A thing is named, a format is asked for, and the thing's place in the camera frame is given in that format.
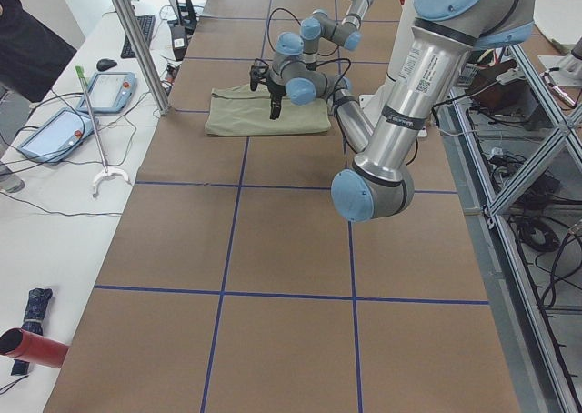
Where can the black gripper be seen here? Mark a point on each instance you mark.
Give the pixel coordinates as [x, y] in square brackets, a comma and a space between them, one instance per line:
[275, 90]

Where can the olive green long-sleeve shirt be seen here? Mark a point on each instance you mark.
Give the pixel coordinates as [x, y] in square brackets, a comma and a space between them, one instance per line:
[239, 111]

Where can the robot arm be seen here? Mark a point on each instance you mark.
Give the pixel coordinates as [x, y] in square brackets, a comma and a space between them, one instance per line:
[343, 33]
[444, 33]

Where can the far teach pendant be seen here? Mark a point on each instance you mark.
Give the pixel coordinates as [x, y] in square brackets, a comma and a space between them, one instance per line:
[109, 92]

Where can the teach pendant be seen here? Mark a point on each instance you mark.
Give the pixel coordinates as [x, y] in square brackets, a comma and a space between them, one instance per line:
[58, 137]
[109, 92]

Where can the black computer mouse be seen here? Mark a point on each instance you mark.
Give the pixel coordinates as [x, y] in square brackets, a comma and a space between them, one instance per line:
[105, 64]

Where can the white grabber stick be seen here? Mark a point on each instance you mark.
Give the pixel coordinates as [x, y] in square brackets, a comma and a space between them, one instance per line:
[107, 172]

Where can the near teach pendant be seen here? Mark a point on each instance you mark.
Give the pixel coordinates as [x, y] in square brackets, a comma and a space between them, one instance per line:
[58, 137]

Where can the person in black shirt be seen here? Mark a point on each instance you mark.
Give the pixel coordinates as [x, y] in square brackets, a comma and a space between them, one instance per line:
[32, 55]

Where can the dark blue folded umbrella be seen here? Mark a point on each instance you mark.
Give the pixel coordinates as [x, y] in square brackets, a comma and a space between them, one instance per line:
[36, 307]

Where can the red cylinder tube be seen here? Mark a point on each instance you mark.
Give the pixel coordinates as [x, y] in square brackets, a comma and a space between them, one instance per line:
[30, 347]

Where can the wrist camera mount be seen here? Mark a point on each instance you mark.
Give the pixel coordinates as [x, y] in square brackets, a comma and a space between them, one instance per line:
[258, 74]

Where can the aluminium frame post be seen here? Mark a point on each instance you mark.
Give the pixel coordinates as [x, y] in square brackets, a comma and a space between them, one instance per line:
[133, 31]

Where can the aluminium frame rack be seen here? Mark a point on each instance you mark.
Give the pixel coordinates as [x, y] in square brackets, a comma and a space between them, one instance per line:
[513, 135]

